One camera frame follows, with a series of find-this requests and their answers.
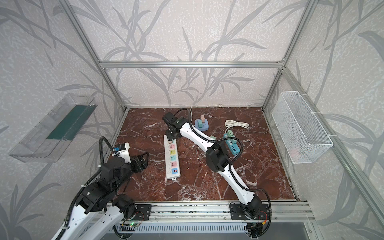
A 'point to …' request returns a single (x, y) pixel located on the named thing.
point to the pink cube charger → (202, 118)
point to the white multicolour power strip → (172, 164)
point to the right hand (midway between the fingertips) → (172, 131)
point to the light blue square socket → (205, 125)
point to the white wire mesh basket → (305, 139)
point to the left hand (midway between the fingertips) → (146, 150)
